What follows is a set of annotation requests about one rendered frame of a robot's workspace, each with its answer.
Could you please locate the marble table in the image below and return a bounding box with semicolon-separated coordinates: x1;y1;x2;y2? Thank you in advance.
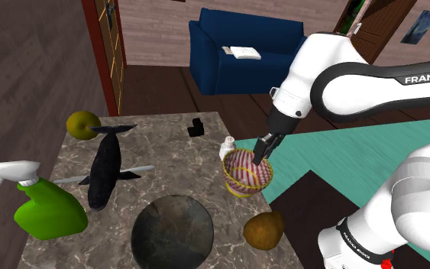
16;111;306;269

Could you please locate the blue sofa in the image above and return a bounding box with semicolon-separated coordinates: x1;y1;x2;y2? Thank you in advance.
188;8;309;96

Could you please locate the brown round fruit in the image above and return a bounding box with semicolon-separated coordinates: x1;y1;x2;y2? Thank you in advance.
242;211;286;251

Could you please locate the yellow green apple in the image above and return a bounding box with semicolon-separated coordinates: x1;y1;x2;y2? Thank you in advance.
66;110;102;141

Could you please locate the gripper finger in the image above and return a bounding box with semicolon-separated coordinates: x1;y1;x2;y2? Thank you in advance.
266;134;286;160
252;137;272;166

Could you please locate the dark grey bowl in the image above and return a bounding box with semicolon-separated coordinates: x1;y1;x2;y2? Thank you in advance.
131;194;215;269

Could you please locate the blue wall picture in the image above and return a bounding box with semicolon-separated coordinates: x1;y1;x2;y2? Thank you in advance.
399;9;430;46

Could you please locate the grey thin rod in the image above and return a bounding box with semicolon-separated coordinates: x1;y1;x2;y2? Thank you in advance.
52;165;156;185

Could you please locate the black whale figure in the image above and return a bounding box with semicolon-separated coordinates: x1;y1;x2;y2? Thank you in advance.
78;124;142;212

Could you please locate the white salt shaker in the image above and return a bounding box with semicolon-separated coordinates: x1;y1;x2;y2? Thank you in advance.
218;135;236;162

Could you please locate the red white striped basket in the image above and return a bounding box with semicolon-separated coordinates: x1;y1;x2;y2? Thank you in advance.
221;147;274;199

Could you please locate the green spray bottle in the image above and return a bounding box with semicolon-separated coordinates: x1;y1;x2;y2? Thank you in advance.
0;160;89;241

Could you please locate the red wooden shelf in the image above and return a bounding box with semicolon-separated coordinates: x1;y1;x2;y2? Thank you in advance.
81;0;128;117

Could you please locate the teal rug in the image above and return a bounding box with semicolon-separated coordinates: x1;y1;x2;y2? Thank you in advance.
234;116;430;269

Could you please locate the small black block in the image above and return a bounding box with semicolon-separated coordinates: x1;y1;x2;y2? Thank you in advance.
186;117;205;138

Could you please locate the brown wooden door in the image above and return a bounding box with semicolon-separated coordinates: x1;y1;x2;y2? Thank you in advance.
332;0;418;65

